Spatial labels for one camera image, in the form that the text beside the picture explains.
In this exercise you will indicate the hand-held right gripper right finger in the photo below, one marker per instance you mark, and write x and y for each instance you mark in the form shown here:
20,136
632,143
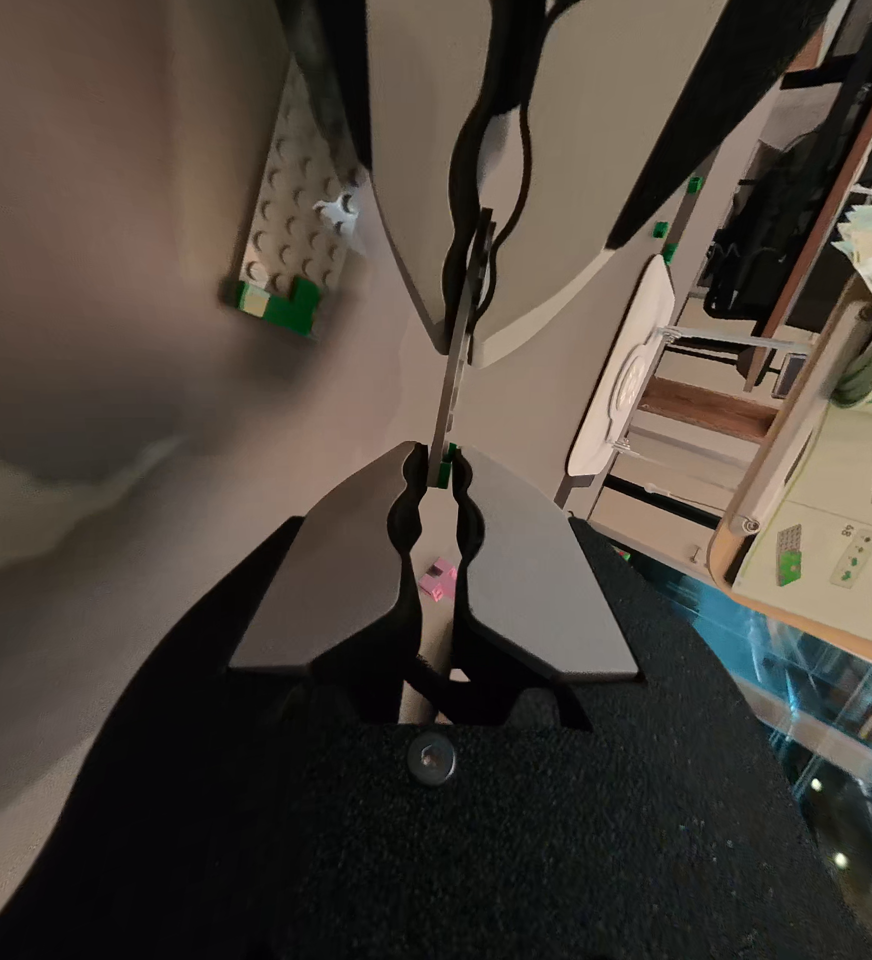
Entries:
537,592

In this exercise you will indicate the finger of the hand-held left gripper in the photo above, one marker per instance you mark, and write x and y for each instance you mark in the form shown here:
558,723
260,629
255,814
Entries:
593,112
413,112

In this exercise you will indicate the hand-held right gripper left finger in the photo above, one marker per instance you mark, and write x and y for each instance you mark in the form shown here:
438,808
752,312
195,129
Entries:
316,585

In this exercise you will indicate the grey studded building plate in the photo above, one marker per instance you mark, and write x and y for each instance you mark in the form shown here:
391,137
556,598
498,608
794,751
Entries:
460,352

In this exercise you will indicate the grey desk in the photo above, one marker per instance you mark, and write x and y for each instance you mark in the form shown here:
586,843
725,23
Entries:
143,225

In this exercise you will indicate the pink brick pig figure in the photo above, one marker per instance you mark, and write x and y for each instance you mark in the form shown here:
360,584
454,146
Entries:
436,581

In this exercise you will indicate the small white brick piece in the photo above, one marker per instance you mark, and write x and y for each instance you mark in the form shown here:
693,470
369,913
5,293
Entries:
338,210

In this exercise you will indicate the grey plate with green corner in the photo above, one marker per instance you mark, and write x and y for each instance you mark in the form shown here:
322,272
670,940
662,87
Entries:
297,210

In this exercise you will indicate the black office chair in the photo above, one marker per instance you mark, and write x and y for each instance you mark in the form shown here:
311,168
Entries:
751,247

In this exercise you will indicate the instruction booklet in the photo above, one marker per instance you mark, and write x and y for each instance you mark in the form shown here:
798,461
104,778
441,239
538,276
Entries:
841,540

